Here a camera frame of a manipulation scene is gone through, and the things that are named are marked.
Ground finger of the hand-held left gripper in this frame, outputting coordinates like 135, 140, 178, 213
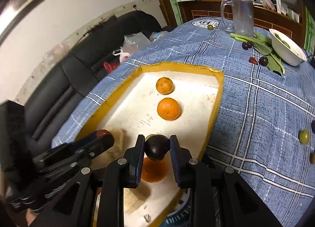
32, 132, 99, 166
39, 134, 115, 174

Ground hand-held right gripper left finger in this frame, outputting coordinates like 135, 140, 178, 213
30, 135, 145, 227

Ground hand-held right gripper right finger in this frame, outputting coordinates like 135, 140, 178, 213
169, 135, 282, 227

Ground orange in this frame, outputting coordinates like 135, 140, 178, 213
156, 77, 175, 95
157, 97, 181, 121
141, 157, 169, 183

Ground white foam box yellow tape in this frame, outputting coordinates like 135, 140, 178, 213
74, 61, 224, 227

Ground black sofa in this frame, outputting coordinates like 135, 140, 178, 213
23, 10, 163, 154

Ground red plastic bag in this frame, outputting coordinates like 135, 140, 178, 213
103, 61, 121, 72

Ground blue plaid tablecloth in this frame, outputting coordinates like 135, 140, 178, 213
50, 16, 315, 227

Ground white plastic bag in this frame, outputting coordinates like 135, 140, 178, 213
119, 32, 152, 63

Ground green leafy vegetable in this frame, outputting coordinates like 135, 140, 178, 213
230, 32, 286, 76

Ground white bowl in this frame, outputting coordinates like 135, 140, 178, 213
269, 28, 308, 67

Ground wooden counter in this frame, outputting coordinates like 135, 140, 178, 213
148, 0, 315, 52

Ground clear glass pitcher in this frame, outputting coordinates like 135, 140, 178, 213
220, 0, 255, 38

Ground green vegetable scraps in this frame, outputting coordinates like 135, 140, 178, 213
273, 32, 304, 57

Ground framed wall picture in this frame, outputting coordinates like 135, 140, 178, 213
0, 0, 45, 43

